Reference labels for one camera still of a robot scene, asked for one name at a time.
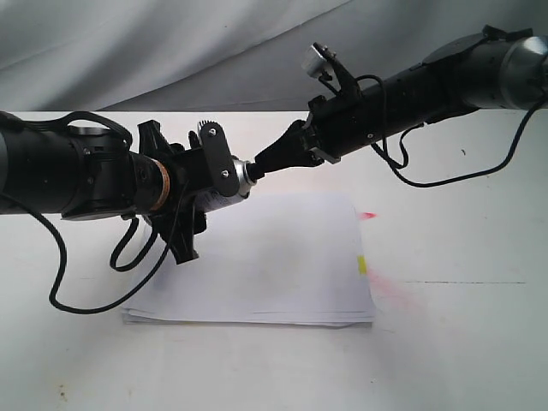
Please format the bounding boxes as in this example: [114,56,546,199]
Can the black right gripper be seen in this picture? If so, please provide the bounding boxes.
[254,72,385,172]

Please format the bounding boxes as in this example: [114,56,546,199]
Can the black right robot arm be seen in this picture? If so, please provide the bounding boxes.
[249,26,547,179]

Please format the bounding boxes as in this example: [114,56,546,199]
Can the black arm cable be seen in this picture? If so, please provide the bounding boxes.
[354,74,548,188]
[0,188,189,313]

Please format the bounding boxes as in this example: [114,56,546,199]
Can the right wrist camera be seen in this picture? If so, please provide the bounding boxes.
[301,42,343,81]

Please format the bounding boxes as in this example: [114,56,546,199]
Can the white paper stack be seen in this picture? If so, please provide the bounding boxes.
[122,193,375,327]

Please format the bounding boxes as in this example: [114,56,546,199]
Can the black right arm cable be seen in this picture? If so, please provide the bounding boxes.
[354,74,548,188]

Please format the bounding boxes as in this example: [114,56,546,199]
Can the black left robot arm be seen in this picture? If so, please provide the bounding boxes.
[1,111,241,263]

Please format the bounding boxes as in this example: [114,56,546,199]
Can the silver spray paint can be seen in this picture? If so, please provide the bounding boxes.
[194,157,265,213]

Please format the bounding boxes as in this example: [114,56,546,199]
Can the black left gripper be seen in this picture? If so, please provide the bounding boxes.
[131,121,239,264]

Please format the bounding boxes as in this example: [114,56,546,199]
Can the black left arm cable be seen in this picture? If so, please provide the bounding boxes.
[0,188,189,313]

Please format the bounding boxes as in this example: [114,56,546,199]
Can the yellow sticky tab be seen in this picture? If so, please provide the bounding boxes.
[357,255,367,275]

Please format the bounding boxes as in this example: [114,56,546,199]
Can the white backdrop cloth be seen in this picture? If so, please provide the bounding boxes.
[1,1,547,111]

